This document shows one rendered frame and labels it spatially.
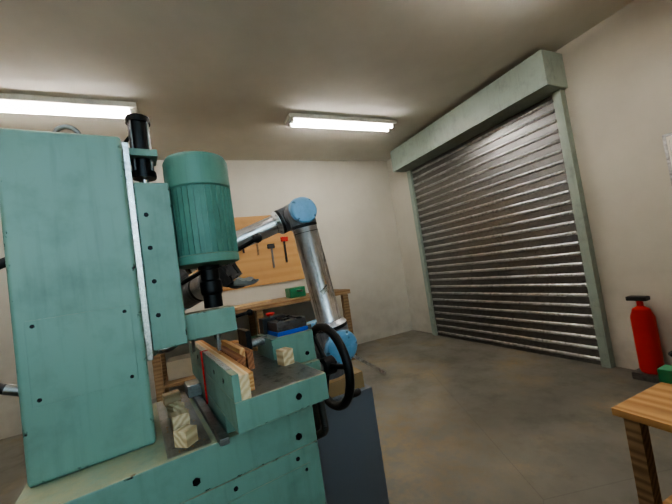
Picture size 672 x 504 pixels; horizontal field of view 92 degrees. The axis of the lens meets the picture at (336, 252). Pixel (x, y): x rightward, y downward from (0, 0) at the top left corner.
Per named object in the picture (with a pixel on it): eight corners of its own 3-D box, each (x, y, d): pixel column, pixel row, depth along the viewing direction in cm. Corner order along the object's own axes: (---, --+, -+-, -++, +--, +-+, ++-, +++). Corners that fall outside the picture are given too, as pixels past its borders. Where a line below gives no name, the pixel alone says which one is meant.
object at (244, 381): (252, 397, 66) (248, 373, 66) (242, 401, 65) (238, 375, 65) (201, 354, 117) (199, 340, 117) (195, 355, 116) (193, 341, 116)
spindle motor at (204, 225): (247, 259, 92) (232, 152, 94) (178, 267, 83) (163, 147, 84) (231, 264, 107) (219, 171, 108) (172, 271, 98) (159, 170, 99)
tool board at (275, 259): (321, 275, 452) (312, 211, 456) (158, 301, 368) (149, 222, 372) (320, 276, 456) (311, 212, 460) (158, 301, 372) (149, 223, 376)
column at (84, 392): (157, 444, 74) (120, 134, 77) (24, 493, 62) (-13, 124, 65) (152, 414, 93) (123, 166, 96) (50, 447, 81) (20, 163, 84)
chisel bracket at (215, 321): (238, 335, 94) (234, 305, 94) (185, 347, 86) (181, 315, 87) (232, 332, 100) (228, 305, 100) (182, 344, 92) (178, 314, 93)
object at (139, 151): (160, 174, 87) (152, 113, 88) (124, 173, 83) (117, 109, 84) (158, 183, 94) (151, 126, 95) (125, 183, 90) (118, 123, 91)
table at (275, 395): (363, 385, 80) (359, 361, 80) (239, 435, 64) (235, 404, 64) (274, 351, 131) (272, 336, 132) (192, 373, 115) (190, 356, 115)
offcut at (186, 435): (186, 439, 74) (184, 424, 74) (198, 440, 73) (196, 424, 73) (174, 447, 71) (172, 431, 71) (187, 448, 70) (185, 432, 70)
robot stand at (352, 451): (308, 496, 167) (293, 387, 170) (359, 472, 180) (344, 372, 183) (331, 536, 140) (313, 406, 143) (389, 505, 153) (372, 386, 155)
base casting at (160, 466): (318, 440, 82) (313, 404, 83) (3, 588, 52) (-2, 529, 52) (260, 395, 120) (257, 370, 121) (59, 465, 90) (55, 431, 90)
